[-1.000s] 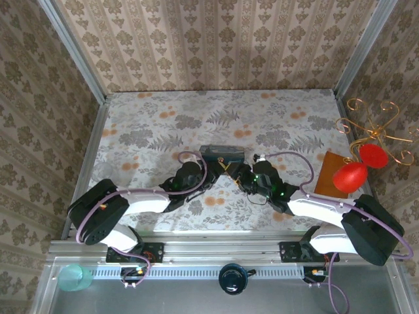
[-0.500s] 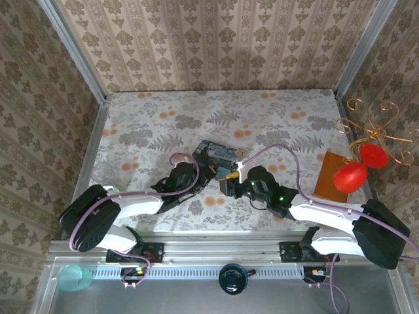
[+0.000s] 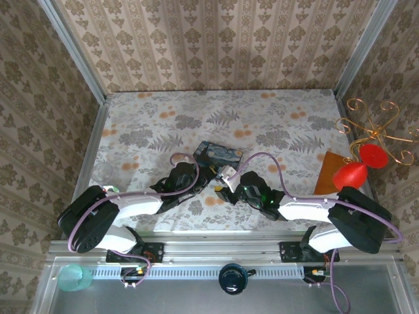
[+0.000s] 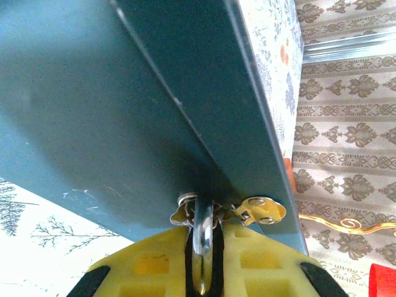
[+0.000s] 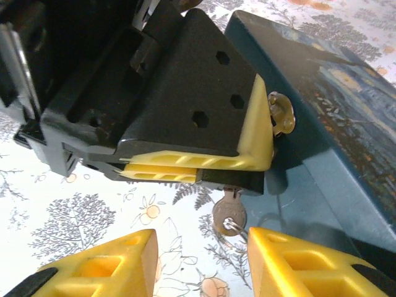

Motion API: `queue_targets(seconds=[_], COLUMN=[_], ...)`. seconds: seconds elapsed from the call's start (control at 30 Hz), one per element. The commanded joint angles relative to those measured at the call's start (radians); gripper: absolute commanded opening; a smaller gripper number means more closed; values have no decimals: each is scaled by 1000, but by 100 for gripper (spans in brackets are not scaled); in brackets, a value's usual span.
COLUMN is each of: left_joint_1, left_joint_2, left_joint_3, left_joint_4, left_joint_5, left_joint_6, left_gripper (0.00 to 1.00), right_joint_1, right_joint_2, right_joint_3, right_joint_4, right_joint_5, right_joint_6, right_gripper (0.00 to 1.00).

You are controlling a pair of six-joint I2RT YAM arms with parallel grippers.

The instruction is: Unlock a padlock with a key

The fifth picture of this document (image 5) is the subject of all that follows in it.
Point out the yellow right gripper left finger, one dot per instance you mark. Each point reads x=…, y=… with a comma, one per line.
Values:
x=108, y=269

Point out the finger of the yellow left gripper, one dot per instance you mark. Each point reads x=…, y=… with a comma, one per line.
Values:
x=222, y=178
x=198, y=92

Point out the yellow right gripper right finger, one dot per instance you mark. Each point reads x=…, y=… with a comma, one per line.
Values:
x=309, y=272

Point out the silver key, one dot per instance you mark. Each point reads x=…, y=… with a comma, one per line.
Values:
x=229, y=210

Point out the starry night painting box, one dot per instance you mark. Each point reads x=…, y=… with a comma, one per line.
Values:
x=340, y=92

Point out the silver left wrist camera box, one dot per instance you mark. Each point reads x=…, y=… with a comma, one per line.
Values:
x=20, y=68

